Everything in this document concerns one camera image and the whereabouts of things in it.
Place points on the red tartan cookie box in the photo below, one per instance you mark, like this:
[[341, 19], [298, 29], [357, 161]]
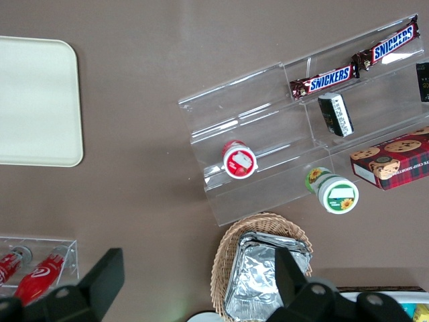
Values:
[[399, 161]]

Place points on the teal snack pack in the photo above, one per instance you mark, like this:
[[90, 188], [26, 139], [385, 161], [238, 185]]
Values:
[[408, 310]]

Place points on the Snickers chocolate bar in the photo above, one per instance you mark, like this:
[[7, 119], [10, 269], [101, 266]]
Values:
[[325, 82], [390, 47]]

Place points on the clear acrylic bottle rack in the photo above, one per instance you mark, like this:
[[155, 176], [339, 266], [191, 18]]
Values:
[[72, 248]]

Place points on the yellow snack pack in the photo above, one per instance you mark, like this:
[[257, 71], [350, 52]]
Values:
[[422, 313]]

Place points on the oval light wicker basket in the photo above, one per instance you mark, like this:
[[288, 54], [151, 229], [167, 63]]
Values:
[[224, 255]]

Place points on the white rectangular snack tray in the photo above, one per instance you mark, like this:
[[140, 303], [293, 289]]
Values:
[[348, 296]]

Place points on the cream plastic serving tray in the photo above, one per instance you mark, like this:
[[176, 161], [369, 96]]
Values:
[[33, 100]]

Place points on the small black box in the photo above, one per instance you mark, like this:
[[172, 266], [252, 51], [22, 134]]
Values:
[[423, 82], [335, 115]]

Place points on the red cola bottle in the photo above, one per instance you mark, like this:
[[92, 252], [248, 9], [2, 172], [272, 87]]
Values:
[[40, 273], [10, 265]]

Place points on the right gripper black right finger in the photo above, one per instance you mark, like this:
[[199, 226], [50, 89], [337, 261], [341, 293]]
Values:
[[301, 302]]

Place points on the dark brown board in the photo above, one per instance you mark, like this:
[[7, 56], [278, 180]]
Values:
[[375, 288]]

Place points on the clear acrylic step shelf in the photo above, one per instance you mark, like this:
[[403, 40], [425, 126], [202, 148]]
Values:
[[251, 100]]

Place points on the aluminium foil tray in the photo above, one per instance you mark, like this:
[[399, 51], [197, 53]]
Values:
[[254, 271]]

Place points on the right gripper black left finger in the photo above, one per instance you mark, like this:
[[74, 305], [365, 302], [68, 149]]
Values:
[[94, 288]]

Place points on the green sunflower lid cup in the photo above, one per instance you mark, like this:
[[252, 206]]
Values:
[[336, 196]]

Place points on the red strawberry lid cup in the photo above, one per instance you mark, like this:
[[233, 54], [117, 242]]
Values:
[[239, 162]]

